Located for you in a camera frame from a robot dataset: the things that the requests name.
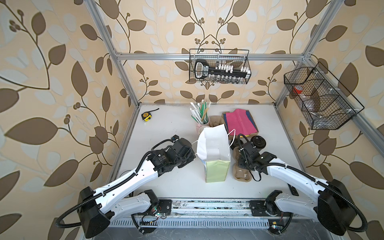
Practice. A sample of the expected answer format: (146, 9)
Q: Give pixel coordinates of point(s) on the cardboard tray with napkins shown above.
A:
(240, 122)

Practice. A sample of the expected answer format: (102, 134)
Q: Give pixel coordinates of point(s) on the pink cup with straws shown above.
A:
(199, 113)

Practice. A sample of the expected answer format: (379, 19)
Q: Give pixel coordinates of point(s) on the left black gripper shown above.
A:
(192, 156)

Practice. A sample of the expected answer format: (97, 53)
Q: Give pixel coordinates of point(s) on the brown pulp cup carrier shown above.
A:
(240, 174)

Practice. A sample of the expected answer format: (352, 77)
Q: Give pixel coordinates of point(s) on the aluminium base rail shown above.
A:
(194, 213)

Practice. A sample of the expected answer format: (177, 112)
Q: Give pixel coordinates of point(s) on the black tool in basket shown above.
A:
(201, 69)

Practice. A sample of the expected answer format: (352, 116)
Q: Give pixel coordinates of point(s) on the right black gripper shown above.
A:
(240, 162)

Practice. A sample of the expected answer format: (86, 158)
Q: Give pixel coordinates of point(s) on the back black wire basket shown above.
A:
(226, 66)

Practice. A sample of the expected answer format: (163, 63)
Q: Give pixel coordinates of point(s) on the side black wire basket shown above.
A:
(328, 103)

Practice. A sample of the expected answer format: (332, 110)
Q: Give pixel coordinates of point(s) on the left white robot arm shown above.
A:
(96, 209)

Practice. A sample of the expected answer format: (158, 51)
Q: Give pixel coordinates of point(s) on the stacked pulp carriers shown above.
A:
(216, 121)

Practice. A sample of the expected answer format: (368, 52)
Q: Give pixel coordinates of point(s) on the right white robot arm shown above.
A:
(327, 202)

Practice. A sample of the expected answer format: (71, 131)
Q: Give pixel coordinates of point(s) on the yellow black tape measure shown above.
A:
(146, 116)

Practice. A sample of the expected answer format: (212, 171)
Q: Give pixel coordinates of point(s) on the black coffee cup lids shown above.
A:
(234, 144)

